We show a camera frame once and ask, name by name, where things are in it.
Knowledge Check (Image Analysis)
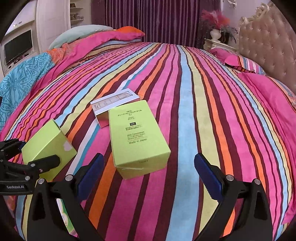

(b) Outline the white nightstand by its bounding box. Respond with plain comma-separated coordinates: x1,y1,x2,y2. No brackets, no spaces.
203,39,237,52

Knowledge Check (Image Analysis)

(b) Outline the white wardrobe cabinet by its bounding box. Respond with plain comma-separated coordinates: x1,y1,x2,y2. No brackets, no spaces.
1,0,91,77

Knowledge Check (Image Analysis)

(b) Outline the pink striped pillow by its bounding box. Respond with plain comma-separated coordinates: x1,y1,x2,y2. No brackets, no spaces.
209,48,266,75

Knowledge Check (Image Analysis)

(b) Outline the purple curtain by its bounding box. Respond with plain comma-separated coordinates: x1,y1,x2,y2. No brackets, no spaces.
90,0,221,48

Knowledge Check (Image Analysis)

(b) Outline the light green pillow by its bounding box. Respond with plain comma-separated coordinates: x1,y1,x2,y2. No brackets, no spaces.
49,25,113,50

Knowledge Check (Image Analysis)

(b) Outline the black television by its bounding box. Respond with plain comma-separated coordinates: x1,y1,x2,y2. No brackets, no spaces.
4,30,33,63

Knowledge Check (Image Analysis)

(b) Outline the white vase with flowers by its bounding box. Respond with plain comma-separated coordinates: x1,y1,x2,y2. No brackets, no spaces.
201,9,238,43

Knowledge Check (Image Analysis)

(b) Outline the blue patterned duvet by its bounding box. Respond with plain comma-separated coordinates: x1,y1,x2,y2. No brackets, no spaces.
0,53,55,128

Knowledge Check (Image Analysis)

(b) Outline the striped colourful bed sheet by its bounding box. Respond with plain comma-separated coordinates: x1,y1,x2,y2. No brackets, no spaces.
1,43,295,240

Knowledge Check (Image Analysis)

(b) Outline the beige tufted headboard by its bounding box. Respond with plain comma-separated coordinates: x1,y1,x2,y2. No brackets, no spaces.
238,2,295,92

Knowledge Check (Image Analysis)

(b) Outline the large lime green box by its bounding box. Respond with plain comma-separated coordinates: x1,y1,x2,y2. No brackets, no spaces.
108,100,171,180

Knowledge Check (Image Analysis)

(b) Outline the white pink cosmetic box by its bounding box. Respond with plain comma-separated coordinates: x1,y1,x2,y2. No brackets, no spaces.
90,88,140,128

